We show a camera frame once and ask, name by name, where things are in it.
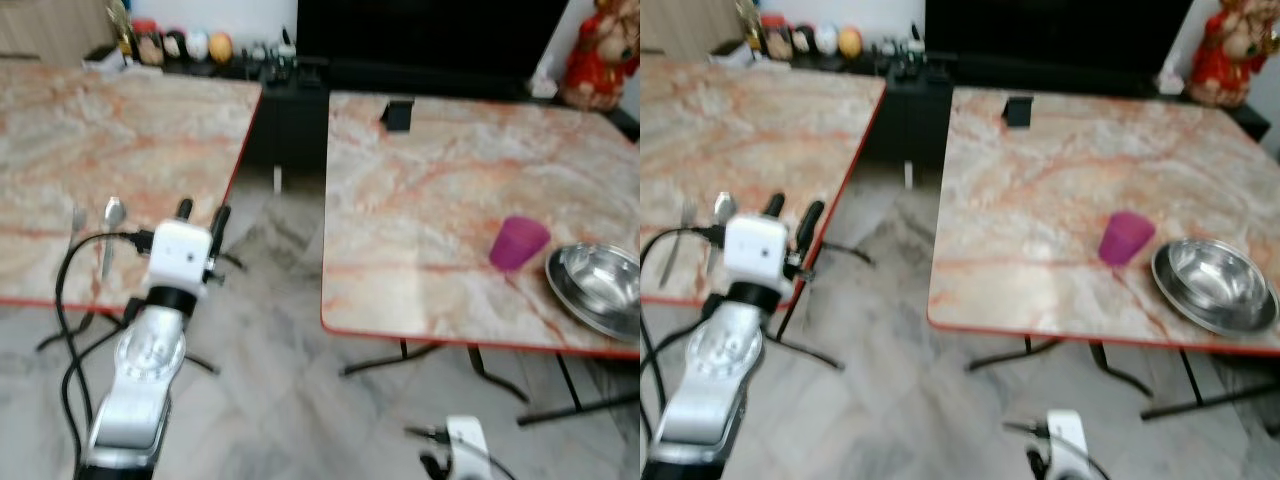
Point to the black phone stand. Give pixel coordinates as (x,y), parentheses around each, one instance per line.
(1019,111)
(398,116)

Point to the red-lidded snack jar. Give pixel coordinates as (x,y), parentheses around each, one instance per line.
(147,45)
(775,38)

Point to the black television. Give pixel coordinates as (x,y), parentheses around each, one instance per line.
(1060,30)
(430,35)

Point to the white round toy figure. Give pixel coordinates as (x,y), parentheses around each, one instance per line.
(198,47)
(826,41)

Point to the stainless steel bowl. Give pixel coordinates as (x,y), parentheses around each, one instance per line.
(1218,275)
(605,280)

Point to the black round toy figure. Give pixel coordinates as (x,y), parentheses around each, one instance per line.
(175,46)
(802,40)

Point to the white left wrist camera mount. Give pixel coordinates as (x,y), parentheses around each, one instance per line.
(180,255)
(758,252)

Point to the small white box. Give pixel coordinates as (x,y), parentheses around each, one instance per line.
(732,53)
(104,58)

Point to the marble-top folding table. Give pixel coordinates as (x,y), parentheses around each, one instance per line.
(110,140)
(1060,170)
(740,130)
(440,180)

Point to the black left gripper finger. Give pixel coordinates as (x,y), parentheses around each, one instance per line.
(184,211)
(219,235)
(808,235)
(773,206)

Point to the gold trophy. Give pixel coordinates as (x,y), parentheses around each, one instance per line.
(120,25)
(748,22)

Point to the purple plastic cup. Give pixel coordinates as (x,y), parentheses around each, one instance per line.
(1124,242)
(515,248)

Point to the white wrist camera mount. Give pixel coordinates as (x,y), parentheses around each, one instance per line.
(468,445)
(1067,440)
(180,255)
(758,252)

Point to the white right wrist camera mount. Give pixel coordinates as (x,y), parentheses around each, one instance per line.
(1067,440)
(468,445)

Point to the white tissue pack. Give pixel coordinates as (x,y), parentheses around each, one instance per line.
(1172,80)
(543,86)

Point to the wooden cabinet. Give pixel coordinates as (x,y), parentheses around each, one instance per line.
(685,25)
(50,28)

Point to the silver metal spoon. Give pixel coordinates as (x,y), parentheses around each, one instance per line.
(113,215)
(722,210)

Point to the red festive figurine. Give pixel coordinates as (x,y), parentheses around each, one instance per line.
(600,60)
(1225,55)

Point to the yellow round toy figure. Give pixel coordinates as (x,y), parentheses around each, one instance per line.
(221,48)
(850,43)

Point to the stainless steel plate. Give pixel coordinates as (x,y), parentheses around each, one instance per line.
(1195,315)
(585,312)

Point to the silver metal fork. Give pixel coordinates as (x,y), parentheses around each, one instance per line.
(678,240)
(78,220)

